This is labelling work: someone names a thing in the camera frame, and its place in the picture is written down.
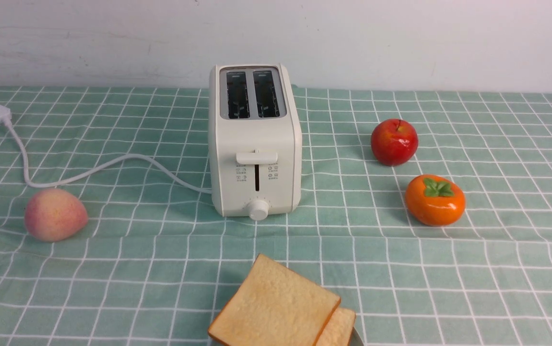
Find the toast slice slot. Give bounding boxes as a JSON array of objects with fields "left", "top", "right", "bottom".
[
  {"left": 316, "top": 308, "right": 356, "bottom": 346},
  {"left": 208, "top": 254, "right": 341, "bottom": 346}
]

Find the white two-slot toaster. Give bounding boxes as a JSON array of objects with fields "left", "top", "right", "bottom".
[{"left": 208, "top": 64, "right": 303, "bottom": 221}]

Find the red apple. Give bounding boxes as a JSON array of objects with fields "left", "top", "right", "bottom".
[{"left": 370, "top": 118, "right": 419, "bottom": 166}]

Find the green checkered tablecloth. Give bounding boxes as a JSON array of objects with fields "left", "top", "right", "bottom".
[{"left": 0, "top": 86, "right": 552, "bottom": 346}]

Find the orange persimmon with green leaf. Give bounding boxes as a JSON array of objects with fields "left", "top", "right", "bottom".
[{"left": 405, "top": 174, "right": 466, "bottom": 226}]

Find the light blue round plate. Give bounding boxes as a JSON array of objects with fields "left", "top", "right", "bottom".
[{"left": 348, "top": 328, "right": 365, "bottom": 346}]

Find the pink peach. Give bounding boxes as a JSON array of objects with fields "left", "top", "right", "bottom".
[{"left": 24, "top": 188, "right": 88, "bottom": 243}]

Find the white toaster power cord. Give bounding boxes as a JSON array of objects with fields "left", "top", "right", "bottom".
[{"left": 0, "top": 104, "right": 213, "bottom": 195}]

